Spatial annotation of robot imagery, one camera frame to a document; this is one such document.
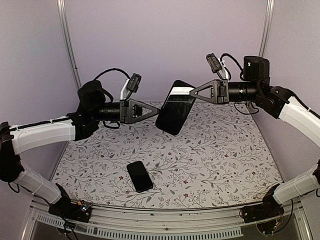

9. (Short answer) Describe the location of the small black phone on table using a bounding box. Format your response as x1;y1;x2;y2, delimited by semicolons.
126;160;154;193

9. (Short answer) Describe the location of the front aluminium rail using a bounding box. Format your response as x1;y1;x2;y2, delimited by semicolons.
22;197;312;240

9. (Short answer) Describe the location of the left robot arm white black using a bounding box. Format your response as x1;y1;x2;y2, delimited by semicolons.
0;79;159;217

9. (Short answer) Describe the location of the aluminium frame post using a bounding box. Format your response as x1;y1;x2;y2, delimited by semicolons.
56;0;82;89
258;0;275;58

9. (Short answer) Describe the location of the left aluminium frame post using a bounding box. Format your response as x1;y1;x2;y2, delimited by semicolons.
56;0;82;89

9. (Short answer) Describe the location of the floral patterned table mat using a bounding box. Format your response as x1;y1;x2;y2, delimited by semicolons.
52;102;282;209

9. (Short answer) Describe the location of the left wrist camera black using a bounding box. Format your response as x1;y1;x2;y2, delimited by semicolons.
126;73;142;93

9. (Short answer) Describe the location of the large black phone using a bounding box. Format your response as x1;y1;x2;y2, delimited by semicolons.
155;80;196;136

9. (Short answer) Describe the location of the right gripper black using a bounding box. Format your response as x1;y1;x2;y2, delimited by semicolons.
190;77;261;104

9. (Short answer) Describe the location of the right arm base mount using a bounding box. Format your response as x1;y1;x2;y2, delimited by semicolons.
239;183;285;223

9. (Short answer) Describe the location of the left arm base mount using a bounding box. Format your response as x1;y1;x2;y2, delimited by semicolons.
48;183;92;223

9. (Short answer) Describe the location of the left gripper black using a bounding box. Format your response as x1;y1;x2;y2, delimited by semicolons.
90;97;161;123

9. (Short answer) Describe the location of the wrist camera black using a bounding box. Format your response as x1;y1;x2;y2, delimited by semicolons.
205;53;222;74
126;73;142;93

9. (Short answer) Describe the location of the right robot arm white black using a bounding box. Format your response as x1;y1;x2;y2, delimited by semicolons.
189;55;320;218

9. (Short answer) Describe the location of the right aluminium frame post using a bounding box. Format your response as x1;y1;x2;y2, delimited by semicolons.
258;0;275;58

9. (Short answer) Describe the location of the left camera cable black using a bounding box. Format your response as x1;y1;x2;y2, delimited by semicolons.
93;68;130;81

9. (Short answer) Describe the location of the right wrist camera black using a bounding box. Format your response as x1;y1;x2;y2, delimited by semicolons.
205;53;222;74

